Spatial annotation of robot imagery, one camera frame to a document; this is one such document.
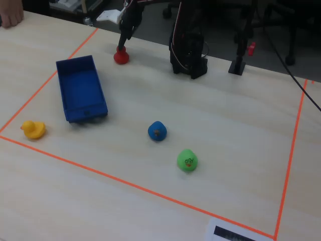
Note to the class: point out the person's bare hand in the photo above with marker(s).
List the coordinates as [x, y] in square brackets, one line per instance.
[11, 13]

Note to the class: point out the red clamp knob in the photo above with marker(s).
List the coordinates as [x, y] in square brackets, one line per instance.
[251, 48]

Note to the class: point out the yellow rubber duck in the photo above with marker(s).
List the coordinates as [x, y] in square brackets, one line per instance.
[33, 130]

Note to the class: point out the orange tape strip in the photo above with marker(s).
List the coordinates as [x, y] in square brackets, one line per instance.
[125, 182]
[292, 150]
[47, 80]

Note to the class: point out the white paper with black print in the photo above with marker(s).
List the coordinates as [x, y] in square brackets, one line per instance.
[225, 231]

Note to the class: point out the blue rubber duck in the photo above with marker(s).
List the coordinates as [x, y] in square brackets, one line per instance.
[157, 131]

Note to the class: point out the silver metal can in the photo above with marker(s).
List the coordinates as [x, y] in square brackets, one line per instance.
[88, 21]

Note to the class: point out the green rubber duck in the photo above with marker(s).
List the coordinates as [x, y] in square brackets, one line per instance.
[187, 161]

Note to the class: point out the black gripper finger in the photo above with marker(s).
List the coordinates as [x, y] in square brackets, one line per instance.
[132, 31]
[123, 39]

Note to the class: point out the blue plastic box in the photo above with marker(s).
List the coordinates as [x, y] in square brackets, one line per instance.
[81, 90]

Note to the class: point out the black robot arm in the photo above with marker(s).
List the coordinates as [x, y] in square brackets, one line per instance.
[188, 50]

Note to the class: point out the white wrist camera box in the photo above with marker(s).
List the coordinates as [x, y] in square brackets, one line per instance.
[110, 15]

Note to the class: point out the shelf with papers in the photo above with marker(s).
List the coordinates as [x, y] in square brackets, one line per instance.
[67, 5]

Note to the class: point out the red rubber duck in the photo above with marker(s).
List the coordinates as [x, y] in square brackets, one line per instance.
[121, 57]

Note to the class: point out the black clamp stand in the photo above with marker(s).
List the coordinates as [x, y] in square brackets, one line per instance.
[238, 64]

